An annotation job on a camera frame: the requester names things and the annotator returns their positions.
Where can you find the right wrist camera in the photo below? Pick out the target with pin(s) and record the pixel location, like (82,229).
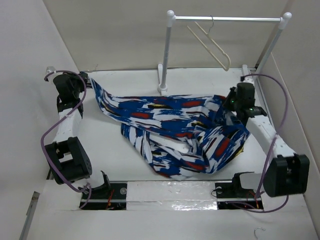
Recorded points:
(249,78)

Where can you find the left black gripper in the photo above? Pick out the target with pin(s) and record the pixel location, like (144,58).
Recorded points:
(77,78)

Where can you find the blue white patterned trousers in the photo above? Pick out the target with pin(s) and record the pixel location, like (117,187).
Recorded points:
(178,136)

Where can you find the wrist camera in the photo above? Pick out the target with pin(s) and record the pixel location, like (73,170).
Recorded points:
(50,74)
(249,78)

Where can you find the white clothes rack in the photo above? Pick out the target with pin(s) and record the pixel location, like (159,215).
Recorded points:
(245,39)

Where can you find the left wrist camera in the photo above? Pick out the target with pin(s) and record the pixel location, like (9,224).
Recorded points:
(50,74)

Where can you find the metal hook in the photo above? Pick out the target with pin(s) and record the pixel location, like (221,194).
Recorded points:
(257,232)

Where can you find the beige plastic hanger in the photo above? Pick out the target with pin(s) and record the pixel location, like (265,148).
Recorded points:
(207,34)

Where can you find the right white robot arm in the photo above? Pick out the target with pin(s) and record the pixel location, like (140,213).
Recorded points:
(284,171)

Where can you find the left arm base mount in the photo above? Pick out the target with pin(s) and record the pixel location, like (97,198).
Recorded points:
(113,198)

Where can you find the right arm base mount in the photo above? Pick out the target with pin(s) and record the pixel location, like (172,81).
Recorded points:
(229,197)

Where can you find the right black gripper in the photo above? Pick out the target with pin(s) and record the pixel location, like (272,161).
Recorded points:
(227,104)

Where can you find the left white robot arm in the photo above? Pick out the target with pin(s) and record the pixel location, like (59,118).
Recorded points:
(67,158)

